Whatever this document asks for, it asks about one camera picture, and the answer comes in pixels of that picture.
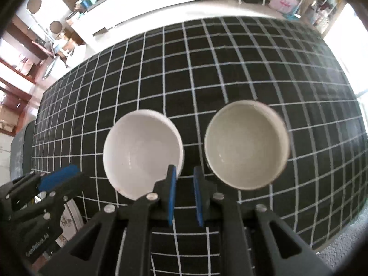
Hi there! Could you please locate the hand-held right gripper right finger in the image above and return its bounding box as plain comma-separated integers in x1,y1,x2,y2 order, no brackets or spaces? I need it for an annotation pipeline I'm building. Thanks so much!
193,166,334,276

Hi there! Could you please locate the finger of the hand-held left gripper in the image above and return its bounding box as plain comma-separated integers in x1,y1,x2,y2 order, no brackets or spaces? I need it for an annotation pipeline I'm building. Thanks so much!
37,164,90,217
0,174,41,211

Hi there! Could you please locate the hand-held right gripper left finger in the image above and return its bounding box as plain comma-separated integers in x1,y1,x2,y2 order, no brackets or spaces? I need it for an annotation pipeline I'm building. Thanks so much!
39,165,177,276

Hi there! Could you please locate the small floral plate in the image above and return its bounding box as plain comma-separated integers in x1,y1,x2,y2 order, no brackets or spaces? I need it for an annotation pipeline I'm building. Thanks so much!
43,198,84,248

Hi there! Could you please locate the plain white bowl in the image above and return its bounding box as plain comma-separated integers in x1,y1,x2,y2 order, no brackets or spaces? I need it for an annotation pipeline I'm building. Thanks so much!
103,109,184,201

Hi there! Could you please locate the green patterned bowl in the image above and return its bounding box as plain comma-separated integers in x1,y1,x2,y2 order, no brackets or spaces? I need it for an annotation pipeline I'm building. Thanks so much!
204,100,290,191

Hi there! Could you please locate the sofa with grey patterned cover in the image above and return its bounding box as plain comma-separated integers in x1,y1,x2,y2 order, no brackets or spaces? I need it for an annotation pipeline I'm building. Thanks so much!
10,121,36,184

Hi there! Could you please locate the white plastic bucket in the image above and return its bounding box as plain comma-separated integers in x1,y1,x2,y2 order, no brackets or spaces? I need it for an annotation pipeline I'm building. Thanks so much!
43,55,71,81

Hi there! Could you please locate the black checked tablecloth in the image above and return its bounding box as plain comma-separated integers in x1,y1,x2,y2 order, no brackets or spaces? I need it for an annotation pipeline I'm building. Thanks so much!
30,16,364,276

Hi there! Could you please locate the white television cabinet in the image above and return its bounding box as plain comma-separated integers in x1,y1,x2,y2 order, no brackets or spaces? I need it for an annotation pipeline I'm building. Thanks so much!
70,0,239,43

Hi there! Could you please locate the pink bag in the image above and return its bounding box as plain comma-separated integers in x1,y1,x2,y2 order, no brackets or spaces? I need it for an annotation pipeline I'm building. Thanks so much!
269,0,299,13

